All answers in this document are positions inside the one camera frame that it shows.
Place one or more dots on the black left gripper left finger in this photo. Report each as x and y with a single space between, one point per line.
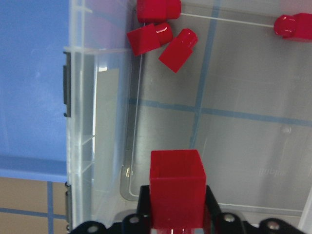
144 202

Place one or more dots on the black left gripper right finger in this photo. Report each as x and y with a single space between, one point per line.
212 209

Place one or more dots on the red block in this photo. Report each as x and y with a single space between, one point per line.
177 189
149 37
153 11
179 50

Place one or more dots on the clear plastic storage box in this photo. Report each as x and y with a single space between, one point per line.
243 99

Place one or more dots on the red block far corner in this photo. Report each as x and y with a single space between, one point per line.
296 27

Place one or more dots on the blue plastic tray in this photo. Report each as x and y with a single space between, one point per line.
33 34

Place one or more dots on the red block by box wall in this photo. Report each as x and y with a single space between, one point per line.
149 37

